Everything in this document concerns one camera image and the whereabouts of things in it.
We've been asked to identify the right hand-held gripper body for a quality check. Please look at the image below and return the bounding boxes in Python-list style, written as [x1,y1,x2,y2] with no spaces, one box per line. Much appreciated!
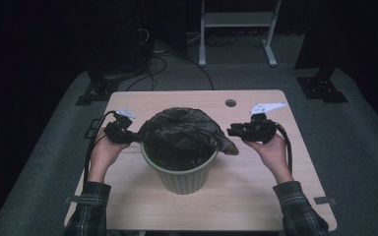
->
[240,101,289,145]

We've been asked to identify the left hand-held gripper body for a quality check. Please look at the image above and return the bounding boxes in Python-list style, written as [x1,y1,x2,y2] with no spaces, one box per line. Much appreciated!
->
[102,107,138,145]

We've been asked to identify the black plastic garbage bag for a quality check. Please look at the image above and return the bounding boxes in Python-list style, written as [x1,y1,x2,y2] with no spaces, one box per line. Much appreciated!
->
[137,106,240,171]

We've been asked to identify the green ribbed trash bin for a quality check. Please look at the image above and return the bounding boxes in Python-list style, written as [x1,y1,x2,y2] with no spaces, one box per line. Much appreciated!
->
[140,142,220,196]

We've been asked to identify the person's right hand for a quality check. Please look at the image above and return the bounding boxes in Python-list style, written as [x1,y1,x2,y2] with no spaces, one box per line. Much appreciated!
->
[243,132,295,185]

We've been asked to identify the person's left hand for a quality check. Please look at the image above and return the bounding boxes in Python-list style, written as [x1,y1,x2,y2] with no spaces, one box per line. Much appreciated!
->
[87,128,133,182]

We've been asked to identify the black stand base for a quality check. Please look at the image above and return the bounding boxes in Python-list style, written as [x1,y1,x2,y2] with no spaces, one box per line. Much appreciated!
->
[75,68,122,106]
[296,65,349,104]

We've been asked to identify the white metal stand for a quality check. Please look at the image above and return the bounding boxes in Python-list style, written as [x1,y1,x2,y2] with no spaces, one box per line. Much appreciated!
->
[199,0,283,68]

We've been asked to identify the dark equipment tower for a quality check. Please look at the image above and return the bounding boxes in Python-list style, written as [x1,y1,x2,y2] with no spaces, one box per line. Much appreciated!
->
[137,0,189,58]

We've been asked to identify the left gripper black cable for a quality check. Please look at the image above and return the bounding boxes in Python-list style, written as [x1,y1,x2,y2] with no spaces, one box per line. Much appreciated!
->
[83,110,117,185]

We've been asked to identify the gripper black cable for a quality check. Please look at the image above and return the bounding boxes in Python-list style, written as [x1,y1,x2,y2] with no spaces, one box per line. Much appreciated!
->
[275,122,293,175]
[83,110,117,185]

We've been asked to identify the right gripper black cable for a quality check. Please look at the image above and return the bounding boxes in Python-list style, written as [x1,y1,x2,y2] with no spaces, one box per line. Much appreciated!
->
[275,122,293,175]

